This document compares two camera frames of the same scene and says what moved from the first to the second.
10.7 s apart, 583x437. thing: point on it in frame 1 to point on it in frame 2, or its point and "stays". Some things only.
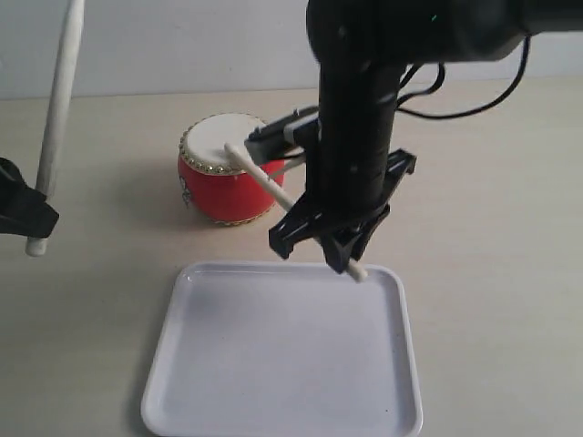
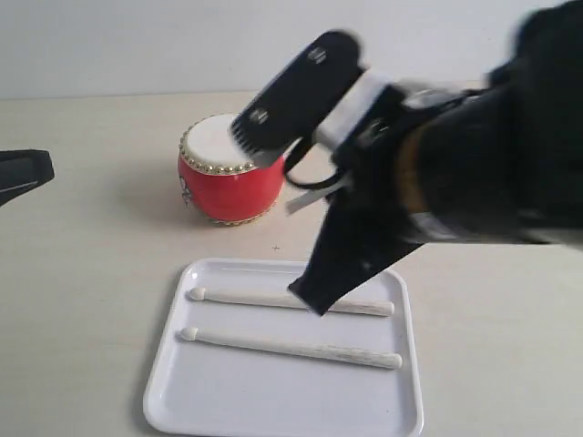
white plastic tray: x=286 y=350 stays
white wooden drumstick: x=283 y=198 to x=291 y=303
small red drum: x=212 y=182 stays
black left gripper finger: x=24 y=209 to x=23 y=169
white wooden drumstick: x=60 y=114 to x=313 y=351
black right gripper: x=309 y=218 to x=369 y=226
